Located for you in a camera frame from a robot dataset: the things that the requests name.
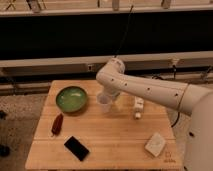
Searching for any white ceramic cup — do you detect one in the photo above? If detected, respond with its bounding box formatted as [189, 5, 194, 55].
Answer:
[96, 92, 112, 113]

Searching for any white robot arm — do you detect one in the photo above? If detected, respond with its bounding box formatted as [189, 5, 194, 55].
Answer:
[96, 58, 213, 171]

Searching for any green ceramic bowl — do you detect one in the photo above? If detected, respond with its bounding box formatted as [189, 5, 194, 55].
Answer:
[56, 86, 88, 113]

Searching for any white stapler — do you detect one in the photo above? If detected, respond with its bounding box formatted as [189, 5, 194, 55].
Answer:
[133, 97, 144, 119]

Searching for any wooden table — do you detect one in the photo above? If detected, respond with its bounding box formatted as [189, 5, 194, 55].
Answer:
[25, 80, 182, 171]

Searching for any red chili pepper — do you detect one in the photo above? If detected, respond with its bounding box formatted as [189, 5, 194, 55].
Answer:
[51, 114, 63, 135]

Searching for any black smartphone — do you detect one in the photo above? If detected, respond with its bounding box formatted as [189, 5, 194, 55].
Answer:
[64, 136, 89, 161]

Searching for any white sponge block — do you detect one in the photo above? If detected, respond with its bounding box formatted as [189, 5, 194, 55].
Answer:
[145, 133, 166, 157]

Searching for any black cable by arm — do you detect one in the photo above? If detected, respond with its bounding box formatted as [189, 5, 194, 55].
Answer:
[171, 111, 181, 128]

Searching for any black hanging cable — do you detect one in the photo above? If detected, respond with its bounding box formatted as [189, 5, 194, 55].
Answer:
[113, 4, 135, 59]

